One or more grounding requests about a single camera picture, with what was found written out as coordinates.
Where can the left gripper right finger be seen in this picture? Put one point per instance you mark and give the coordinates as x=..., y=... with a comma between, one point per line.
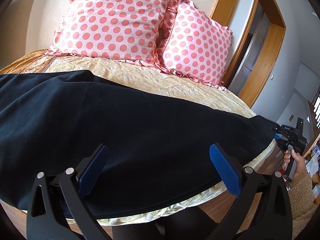
x=273, y=216

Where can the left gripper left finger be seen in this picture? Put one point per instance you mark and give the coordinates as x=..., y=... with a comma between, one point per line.
x=45, y=218

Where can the black pants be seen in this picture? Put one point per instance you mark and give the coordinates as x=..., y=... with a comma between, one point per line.
x=158, y=146

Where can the person right hand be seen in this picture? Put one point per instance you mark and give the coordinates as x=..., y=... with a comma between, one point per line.
x=300, y=168

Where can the right polka dot pillow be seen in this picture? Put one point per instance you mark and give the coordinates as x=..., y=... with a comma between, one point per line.
x=194, y=46

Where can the polka dot pillow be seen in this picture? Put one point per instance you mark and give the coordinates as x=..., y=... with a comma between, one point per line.
x=122, y=30
x=194, y=46

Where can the cream gold bedspread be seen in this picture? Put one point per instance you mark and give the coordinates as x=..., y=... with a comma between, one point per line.
x=148, y=80

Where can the left polka dot pillow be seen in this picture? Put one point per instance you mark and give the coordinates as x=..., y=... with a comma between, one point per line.
x=122, y=30

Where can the wooden door frame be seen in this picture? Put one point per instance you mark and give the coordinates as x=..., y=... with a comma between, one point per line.
x=256, y=51

